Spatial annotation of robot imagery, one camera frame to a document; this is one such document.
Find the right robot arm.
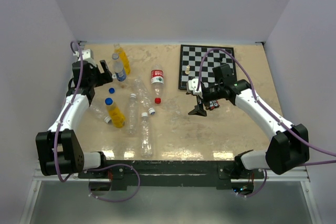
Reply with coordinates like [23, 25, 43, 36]
[187, 64, 310, 178]

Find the black white chessboard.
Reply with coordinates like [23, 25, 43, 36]
[178, 45, 237, 90]

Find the cartoon fridge magnet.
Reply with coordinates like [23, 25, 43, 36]
[205, 100, 220, 111]

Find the long clear crushed bottle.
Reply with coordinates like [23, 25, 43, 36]
[140, 112, 153, 157]

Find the black base frame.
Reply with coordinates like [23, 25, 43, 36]
[78, 159, 264, 190]

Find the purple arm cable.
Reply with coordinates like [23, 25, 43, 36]
[198, 48, 336, 166]
[54, 40, 85, 183]

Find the clear crushed bottle middle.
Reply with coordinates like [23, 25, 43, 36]
[132, 77, 155, 115]

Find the white chess piece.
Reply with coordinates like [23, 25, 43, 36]
[185, 65, 190, 75]

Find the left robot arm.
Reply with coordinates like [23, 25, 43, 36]
[36, 60, 113, 178]

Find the red label clear bottle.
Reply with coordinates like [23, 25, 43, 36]
[151, 64, 164, 104]

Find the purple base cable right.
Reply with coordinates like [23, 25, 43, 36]
[235, 170, 268, 198]

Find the yellow tea bottle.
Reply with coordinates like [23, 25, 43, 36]
[114, 44, 131, 75]

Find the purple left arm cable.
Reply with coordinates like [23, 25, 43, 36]
[54, 40, 85, 183]

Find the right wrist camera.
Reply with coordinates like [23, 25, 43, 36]
[186, 78, 203, 98]

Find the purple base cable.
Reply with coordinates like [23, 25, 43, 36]
[88, 163, 141, 203]
[235, 170, 268, 198]

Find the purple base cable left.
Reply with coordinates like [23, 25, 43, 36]
[88, 163, 141, 203]

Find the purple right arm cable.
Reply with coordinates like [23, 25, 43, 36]
[198, 48, 336, 166]

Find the upright clear bottle white cap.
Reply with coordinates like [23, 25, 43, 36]
[127, 93, 138, 135]

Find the clear bottle far left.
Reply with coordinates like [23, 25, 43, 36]
[89, 103, 112, 124]

